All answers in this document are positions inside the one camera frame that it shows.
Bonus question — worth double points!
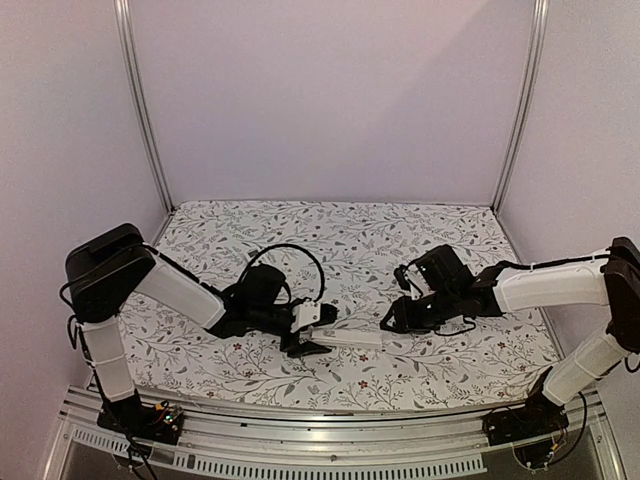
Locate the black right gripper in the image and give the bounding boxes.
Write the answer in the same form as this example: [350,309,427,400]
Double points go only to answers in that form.
[380,286,460,335]

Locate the white slim remote control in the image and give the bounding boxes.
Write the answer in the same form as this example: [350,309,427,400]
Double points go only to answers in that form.
[310,329,383,350]

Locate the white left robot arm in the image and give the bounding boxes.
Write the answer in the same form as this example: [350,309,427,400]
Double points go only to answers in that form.
[60,223,338,434]

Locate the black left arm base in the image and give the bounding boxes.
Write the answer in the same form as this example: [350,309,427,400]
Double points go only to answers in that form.
[97,391,184,445]

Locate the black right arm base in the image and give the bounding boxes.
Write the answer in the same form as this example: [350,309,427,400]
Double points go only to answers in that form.
[482,401,569,470]

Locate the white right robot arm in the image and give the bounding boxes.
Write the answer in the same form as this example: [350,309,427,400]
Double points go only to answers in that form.
[380,237,639,436]

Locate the floral patterned table mat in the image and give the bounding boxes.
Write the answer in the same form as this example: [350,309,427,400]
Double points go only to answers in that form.
[119,201,558,411]

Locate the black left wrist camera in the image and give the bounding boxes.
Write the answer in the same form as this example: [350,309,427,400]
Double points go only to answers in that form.
[290,300,321,334]

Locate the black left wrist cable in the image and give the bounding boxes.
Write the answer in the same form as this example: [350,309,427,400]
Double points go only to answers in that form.
[244,243,326,301]

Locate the aluminium front rail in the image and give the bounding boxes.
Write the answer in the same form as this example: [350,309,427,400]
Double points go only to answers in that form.
[43,387,627,479]

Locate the right aluminium corner post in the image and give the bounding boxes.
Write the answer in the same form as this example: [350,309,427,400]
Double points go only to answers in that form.
[491,0,550,217]

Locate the aluminium corner post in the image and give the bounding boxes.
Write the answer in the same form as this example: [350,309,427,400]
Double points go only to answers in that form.
[491,0,550,217]
[113,0,175,215]

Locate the left aluminium corner post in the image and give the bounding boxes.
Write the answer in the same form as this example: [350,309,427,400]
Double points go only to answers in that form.
[113,0,175,215]

